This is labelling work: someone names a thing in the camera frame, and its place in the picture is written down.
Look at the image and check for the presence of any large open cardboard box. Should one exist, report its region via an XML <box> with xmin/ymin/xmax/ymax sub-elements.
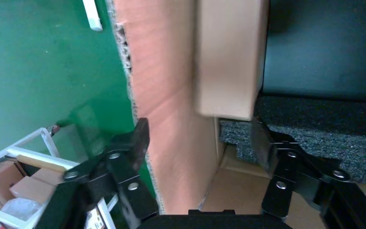
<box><xmin>106</xmin><ymin>0</ymin><xmax>366</xmax><ymax>229</ymax></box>

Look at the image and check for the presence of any red cart caster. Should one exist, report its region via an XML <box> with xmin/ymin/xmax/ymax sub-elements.
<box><xmin>46</xmin><ymin>124</ymin><xmax>61</xmax><ymax>137</ymax></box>

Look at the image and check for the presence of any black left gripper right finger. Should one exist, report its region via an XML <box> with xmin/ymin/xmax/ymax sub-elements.
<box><xmin>251</xmin><ymin>120</ymin><xmax>350</xmax><ymax>219</ymax></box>

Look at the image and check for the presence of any white table frame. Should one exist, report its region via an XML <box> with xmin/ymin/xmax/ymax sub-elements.
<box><xmin>0</xmin><ymin>0</ymin><xmax>103</xmax><ymax>40</ymax></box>

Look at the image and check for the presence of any white tube cart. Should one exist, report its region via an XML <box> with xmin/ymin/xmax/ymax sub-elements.
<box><xmin>0</xmin><ymin>127</ymin><xmax>120</xmax><ymax>229</ymax></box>

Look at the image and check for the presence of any black foam insert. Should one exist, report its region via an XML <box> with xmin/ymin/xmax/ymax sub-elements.
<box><xmin>219</xmin><ymin>95</ymin><xmax>366</xmax><ymax>185</ymax></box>

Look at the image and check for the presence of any cardboard box with black print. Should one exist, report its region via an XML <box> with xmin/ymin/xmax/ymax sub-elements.
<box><xmin>0</xmin><ymin>160</ymin><xmax>26</xmax><ymax>210</ymax></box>

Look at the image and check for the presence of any clear plastic bag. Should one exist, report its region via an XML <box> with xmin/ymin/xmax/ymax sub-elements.
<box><xmin>0</xmin><ymin>197</ymin><xmax>42</xmax><ymax>222</ymax></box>

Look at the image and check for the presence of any small brown cardboard box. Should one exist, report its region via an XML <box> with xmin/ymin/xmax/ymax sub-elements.
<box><xmin>194</xmin><ymin>0</ymin><xmax>270</xmax><ymax>122</ymax></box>

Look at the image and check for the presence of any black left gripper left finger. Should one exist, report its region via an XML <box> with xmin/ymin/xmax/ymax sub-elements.
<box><xmin>63</xmin><ymin>117</ymin><xmax>158</xmax><ymax>222</ymax></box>

